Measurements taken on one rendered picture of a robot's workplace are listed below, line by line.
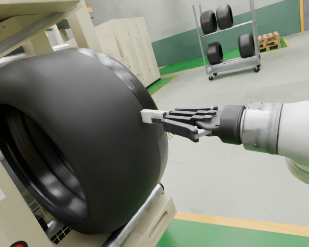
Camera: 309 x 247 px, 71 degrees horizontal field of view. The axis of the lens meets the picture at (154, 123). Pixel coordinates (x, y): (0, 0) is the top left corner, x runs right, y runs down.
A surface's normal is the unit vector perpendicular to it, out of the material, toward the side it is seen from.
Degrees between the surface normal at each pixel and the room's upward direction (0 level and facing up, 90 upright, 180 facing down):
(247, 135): 90
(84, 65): 40
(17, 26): 90
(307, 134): 67
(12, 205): 90
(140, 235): 0
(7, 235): 90
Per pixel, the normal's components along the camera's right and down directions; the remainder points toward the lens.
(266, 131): -0.55, 0.06
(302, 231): -0.29, -0.90
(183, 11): -0.41, 0.43
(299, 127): -0.73, -0.15
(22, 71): -0.32, -0.32
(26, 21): 0.79, -0.03
